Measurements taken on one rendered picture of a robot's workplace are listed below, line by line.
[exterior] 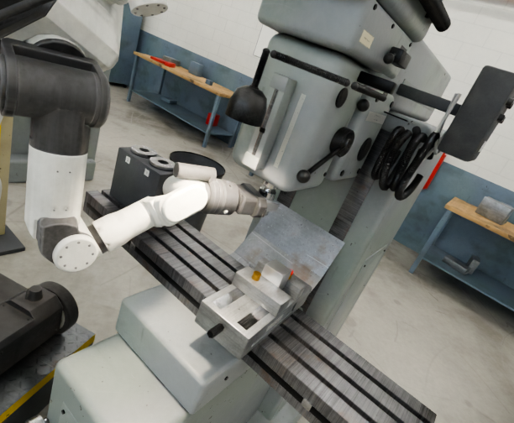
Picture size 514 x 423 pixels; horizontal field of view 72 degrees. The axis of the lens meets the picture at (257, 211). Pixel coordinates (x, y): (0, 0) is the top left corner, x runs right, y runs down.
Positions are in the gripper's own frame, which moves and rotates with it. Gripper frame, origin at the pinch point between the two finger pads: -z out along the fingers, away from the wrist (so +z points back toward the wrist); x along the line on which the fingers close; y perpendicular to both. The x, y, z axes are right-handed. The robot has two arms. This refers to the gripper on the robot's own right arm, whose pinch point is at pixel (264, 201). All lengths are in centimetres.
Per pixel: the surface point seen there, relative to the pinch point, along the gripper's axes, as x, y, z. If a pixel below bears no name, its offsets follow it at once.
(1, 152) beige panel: 162, 64, 57
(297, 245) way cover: 9.4, 21.0, -31.0
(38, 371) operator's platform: 25, 84, 43
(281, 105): -6.1, -26.0, 10.6
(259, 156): -6.1, -14.0, 11.4
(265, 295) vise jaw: -17.1, 17.8, 2.3
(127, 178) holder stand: 46, 19, 22
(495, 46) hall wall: 176, -134, -381
